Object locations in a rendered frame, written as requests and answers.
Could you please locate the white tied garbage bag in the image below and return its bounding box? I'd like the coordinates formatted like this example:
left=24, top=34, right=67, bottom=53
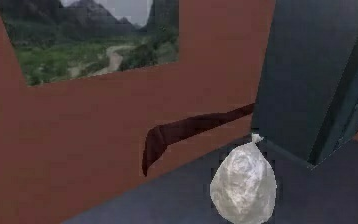
left=209, top=133, right=278, bottom=224

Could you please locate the landscape picture on wall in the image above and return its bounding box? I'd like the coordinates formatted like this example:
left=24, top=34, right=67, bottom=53
left=0, top=0, right=180, bottom=87

